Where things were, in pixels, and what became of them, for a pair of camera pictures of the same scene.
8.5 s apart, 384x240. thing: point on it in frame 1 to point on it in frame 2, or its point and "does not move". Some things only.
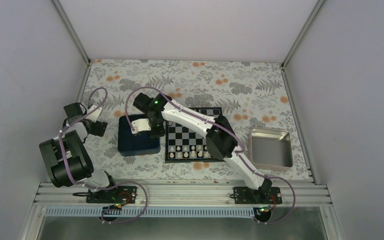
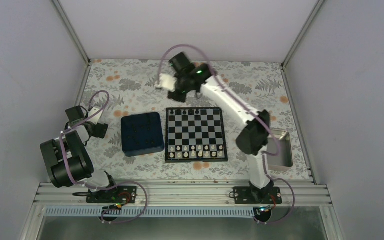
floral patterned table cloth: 252,93 does not move
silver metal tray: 270,149 does not move
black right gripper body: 160,130 to 181,97
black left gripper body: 95,131 does not move
